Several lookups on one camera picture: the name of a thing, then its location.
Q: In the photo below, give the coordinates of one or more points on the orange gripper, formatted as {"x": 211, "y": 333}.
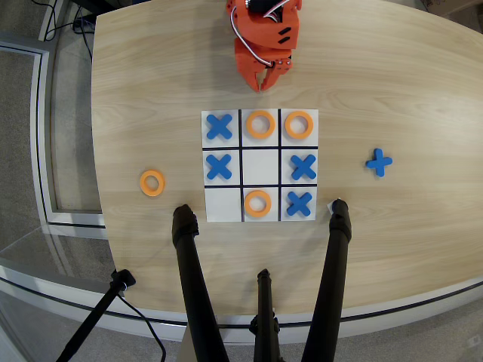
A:
{"x": 250, "y": 64}

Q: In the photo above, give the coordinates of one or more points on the blue foam cross piece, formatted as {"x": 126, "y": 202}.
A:
{"x": 299, "y": 204}
{"x": 303, "y": 167}
{"x": 219, "y": 127}
{"x": 219, "y": 167}
{"x": 378, "y": 162}

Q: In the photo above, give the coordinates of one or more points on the white tic-tac-toe board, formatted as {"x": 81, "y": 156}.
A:
{"x": 260, "y": 166}

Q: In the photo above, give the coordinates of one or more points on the small white paper tag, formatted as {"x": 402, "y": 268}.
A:
{"x": 329, "y": 206}

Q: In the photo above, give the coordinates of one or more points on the short black tripod leg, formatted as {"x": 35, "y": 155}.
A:
{"x": 266, "y": 313}

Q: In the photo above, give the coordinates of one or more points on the thin black stand pole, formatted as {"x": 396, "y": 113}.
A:
{"x": 94, "y": 316}

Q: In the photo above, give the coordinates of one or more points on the grey metal floor frame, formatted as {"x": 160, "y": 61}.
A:
{"x": 44, "y": 151}

